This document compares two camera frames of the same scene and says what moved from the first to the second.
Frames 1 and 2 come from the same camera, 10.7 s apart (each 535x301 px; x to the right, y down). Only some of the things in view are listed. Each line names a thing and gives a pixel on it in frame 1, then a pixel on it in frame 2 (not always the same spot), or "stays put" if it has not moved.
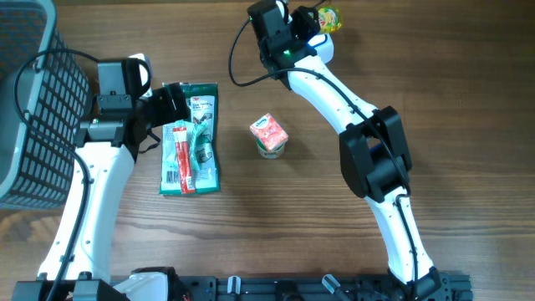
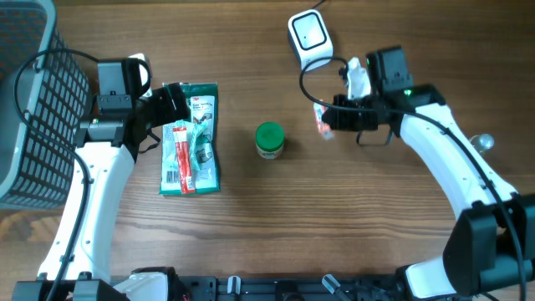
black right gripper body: x=302 y=27 -> x=353 y=120
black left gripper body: x=159 y=107 stays put
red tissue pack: x=268 y=130 -> x=325 y=128
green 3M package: x=202 y=126 stays put
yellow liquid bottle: x=330 y=19 -> x=481 y=143
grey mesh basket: x=43 y=94 stays put
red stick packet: x=184 y=160 stays put
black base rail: x=434 y=287 stays put
